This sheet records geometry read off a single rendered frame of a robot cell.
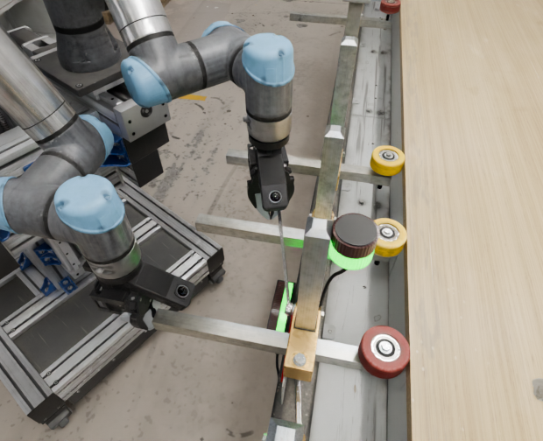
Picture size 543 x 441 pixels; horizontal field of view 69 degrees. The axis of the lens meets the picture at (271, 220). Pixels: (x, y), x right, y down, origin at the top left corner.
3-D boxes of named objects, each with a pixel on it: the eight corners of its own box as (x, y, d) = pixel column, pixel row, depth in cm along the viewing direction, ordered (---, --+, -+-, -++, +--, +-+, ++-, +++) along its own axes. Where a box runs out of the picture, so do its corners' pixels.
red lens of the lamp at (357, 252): (328, 255, 51) (330, 244, 50) (333, 220, 55) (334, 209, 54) (375, 262, 51) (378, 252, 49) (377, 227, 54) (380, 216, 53)
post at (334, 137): (306, 283, 105) (324, 132, 69) (307, 271, 107) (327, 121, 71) (319, 284, 105) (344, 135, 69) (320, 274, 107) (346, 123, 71)
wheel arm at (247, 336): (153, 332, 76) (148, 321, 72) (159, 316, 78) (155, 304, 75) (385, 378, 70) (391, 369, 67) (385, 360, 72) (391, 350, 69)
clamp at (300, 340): (282, 376, 70) (283, 366, 66) (294, 310, 79) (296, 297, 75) (313, 383, 69) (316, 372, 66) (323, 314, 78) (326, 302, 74)
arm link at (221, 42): (175, 28, 64) (208, 55, 58) (235, 12, 68) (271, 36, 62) (183, 74, 70) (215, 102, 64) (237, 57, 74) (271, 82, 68)
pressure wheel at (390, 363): (349, 389, 71) (360, 365, 62) (352, 347, 76) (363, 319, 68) (395, 399, 70) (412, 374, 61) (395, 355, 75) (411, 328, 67)
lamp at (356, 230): (315, 322, 66) (330, 241, 50) (320, 293, 70) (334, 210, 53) (351, 329, 65) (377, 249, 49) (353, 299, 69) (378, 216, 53)
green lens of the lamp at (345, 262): (326, 265, 53) (327, 255, 52) (331, 232, 57) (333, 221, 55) (371, 273, 52) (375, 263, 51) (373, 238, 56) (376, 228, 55)
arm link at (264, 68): (272, 24, 61) (306, 45, 56) (271, 89, 69) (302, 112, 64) (228, 37, 58) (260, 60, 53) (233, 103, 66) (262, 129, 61)
